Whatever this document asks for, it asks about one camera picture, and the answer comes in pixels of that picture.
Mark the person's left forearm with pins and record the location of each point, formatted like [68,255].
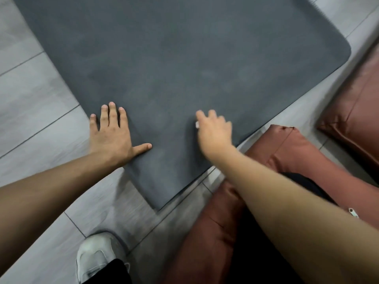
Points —
[44,198]

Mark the dark grey yoga mat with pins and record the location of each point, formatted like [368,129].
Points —
[177,56]

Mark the person's right forearm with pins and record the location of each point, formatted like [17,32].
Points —
[296,221]

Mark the grey shoe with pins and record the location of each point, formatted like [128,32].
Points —
[94,251]

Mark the black trousers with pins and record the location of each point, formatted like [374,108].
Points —
[254,257]

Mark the reddish-brown cushion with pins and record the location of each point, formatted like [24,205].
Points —
[355,115]
[207,233]

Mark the white zipper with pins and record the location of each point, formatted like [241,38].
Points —
[353,212]

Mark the person's left hand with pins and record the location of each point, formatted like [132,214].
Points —
[112,141]

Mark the person's right hand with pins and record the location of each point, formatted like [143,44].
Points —
[216,139]

